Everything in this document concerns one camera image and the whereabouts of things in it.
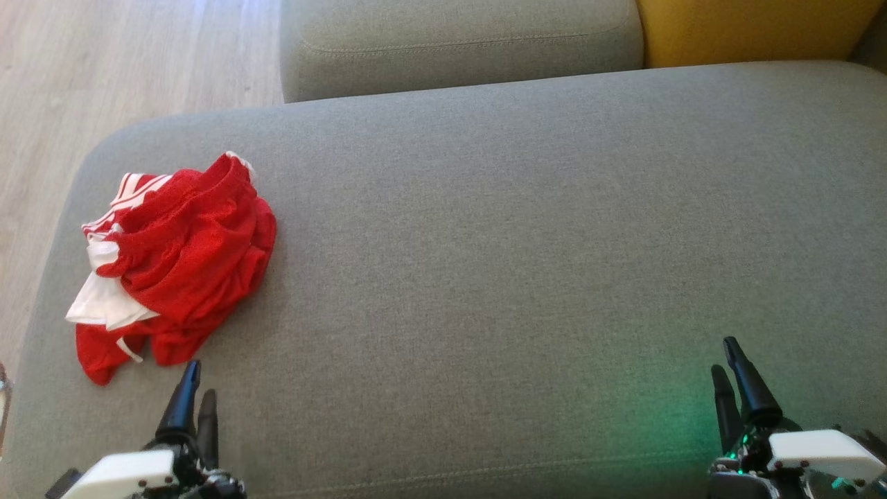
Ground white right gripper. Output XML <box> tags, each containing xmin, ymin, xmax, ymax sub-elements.
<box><xmin>707</xmin><ymin>336</ymin><xmax>887</xmax><ymax>499</ymax></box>

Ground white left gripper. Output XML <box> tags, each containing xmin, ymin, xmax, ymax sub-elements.
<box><xmin>60</xmin><ymin>359</ymin><xmax>248</xmax><ymax>499</ymax></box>

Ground red jersey with white sleeves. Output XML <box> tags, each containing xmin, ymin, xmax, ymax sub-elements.
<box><xmin>66</xmin><ymin>170</ymin><xmax>209</xmax><ymax>386</ymax></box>

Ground red Bulls 23 shorts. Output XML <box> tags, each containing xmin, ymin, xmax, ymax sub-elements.
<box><xmin>104</xmin><ymin>151</ymin><xmax>278</xmax><ymax>351</ymax></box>

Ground grey sofa seat cushion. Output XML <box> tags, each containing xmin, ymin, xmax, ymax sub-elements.
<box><xmin>0</xmin><ymin>61</ymin><xmax>887</xmax><ymax>499</ymax></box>

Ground yellow pillow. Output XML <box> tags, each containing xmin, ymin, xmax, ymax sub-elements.
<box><xmin>635</xmin><ymin>0</ymin><xmax>885</xmax><ymax>69</ymax></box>

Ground grey sofa back cushion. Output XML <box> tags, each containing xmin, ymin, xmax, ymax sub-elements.
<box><xmin>279</xmin><ymin>0</ymin><xmax>646</xmax><ymax>104</ymax></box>

